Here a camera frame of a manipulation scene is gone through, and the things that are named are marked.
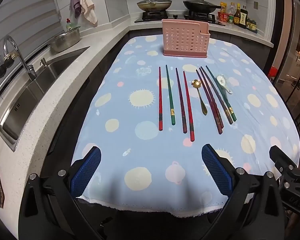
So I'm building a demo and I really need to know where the purple brown chopstick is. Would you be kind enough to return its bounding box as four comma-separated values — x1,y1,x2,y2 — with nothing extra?
200,67,233,125

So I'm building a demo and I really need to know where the clear plastic bottle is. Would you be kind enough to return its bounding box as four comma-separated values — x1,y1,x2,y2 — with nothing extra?
227,2,236,16

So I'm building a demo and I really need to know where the beige wok with lid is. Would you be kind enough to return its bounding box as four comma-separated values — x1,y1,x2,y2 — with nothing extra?
137,0,172,11

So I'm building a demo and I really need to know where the yellow seasoning packet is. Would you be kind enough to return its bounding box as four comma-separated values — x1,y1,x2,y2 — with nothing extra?
219,2,227,13

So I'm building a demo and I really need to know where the green dish soap bottle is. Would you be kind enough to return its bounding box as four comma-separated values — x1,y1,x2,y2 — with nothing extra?
66,18,74,31

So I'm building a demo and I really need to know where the pink perforated utensil holder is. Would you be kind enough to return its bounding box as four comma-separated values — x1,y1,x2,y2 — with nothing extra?
162,19,210,58

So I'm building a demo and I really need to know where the brown sauce bottle yellow cap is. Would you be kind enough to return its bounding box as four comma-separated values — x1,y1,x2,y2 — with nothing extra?
233,3,241,25

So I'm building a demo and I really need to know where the blue patterned tablecloth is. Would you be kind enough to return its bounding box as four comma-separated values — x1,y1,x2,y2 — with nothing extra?
73,35,300,217

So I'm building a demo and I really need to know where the green chopstick gold band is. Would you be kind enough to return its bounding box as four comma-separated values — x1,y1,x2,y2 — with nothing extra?
166,66,175,125

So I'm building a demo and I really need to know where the chrome faucet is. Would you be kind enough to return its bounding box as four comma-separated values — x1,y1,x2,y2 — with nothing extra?
0,35,37,81

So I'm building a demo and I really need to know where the bright red chopstick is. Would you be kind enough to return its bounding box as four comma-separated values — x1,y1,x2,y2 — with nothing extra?
159,66,163,131

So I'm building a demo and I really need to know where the red twisted chopstick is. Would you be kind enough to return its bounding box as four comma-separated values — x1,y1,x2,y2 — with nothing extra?
183,71,195,142

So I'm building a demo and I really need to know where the dark soy sauce bottle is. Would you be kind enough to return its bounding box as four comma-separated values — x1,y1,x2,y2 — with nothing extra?
239,8,248,29

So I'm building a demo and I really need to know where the small green cap jar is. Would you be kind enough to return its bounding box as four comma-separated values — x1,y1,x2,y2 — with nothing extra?
228,15,234,24

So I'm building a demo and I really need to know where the gold flower spoon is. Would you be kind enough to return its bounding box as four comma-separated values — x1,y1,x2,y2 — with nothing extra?
191,79,207,115

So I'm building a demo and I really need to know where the black wok with lid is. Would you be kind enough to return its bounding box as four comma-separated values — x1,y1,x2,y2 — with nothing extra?
183,0,222,14

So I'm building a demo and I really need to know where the dark maroon chopstick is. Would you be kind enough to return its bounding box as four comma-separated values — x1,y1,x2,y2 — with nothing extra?
175,68,187,134

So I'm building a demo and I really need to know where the small green jar set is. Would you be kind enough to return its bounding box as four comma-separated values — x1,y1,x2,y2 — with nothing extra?
246,18,257,33

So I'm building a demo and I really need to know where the stainless steel bowl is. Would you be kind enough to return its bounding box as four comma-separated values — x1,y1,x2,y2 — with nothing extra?
50,26,81,53

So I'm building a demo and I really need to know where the dark red chopstick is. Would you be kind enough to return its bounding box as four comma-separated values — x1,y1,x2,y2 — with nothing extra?
200,67,224,129

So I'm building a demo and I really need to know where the pink hanging towel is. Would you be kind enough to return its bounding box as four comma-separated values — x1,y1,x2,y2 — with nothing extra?
79,0,97,25

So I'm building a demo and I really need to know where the black gas stove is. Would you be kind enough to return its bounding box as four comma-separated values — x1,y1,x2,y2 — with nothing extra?
134,10,225,26

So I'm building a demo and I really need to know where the purple hanging cloth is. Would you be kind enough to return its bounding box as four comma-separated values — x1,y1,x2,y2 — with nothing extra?
70,0,82,18

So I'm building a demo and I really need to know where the steel sink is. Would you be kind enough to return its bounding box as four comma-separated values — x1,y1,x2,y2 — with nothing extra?
0,47,87,151

